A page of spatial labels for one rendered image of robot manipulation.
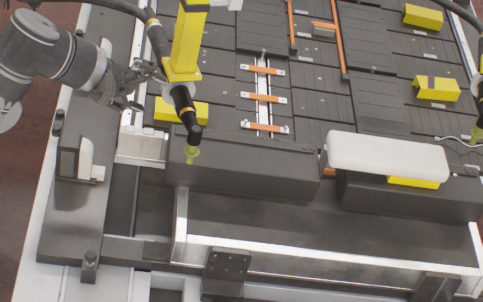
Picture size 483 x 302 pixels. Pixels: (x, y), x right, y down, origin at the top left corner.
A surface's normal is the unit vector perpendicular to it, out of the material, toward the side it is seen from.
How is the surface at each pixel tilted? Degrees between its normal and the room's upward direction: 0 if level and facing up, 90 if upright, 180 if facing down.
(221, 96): 0
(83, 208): 0
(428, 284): 90
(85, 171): 90
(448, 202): 90
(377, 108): 0
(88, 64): 59
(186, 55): 90
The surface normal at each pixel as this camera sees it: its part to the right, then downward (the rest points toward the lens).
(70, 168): 0.02, 0.70
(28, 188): 0.21, -0.70
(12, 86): 0.43, 0.58
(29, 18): 0.53, -0.76
